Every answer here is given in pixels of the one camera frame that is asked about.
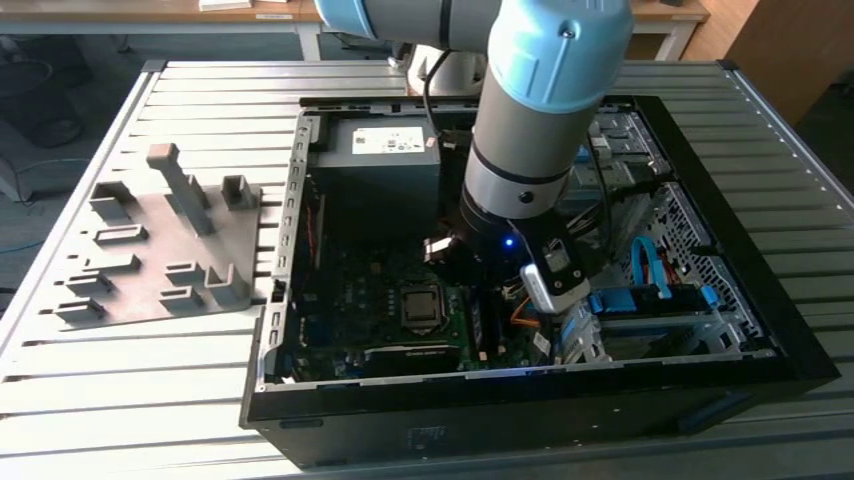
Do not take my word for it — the grey parts rack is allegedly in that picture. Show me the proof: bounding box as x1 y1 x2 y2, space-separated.
39 142 270 334

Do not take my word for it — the green motherboard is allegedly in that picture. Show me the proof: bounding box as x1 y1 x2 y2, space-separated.
286 239 555 377

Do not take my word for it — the orange wire bundle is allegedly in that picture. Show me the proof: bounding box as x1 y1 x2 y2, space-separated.
509 299 543 328

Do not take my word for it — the CPU in socket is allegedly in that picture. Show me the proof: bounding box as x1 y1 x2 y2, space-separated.
399 287 446 324

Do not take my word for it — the grey power supply unit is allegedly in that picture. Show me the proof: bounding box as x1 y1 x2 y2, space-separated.
310 117 468 227

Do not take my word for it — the black camera cable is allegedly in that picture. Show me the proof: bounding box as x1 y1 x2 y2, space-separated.
422 49 447 151

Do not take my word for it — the black graphics card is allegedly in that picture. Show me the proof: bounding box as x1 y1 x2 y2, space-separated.
363 342 463 377

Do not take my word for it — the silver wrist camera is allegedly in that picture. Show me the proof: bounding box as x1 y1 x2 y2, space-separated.
513 219 594 315

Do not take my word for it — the blue disk carrier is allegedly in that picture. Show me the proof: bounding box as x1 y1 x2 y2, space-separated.
586 286 654 317

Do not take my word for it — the black office chair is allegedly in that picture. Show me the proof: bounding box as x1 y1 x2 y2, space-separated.
0 34 95 150

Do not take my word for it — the wooden desk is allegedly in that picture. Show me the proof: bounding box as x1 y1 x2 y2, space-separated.
0 0 713 62

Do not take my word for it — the grey metal drive cage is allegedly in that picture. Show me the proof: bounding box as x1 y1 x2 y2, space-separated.
566 109 673 202
558 298 763 365

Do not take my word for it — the black PC case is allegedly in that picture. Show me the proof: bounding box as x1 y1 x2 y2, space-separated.
238 93 841 471

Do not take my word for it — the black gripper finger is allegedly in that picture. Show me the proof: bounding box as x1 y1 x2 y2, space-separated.
423 237 456 266

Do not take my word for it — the brown wooden cabinet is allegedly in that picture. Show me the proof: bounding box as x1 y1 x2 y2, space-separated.
679 0 854 129

